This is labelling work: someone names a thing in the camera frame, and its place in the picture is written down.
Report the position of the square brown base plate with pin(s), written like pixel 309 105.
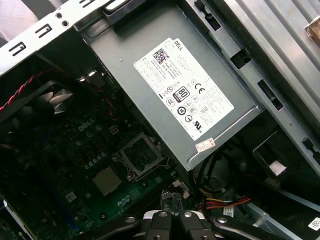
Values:
pixel 313 30

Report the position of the grey optical drive bay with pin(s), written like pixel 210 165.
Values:
pixel 300 212

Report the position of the dark green motherboard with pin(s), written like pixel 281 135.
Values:
pixel 62 160

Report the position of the black case fan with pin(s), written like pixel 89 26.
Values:
pixel 60 100

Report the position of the grey power supply white label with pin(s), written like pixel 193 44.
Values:
pixel 125 70

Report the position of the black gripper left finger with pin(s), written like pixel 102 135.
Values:
pixel 156 227

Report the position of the thin metal locking lever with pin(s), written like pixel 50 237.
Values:
pixel 167 165

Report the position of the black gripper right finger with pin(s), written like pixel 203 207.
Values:
pixel 192 227

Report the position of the black open PC case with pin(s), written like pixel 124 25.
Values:
pixel 25 37

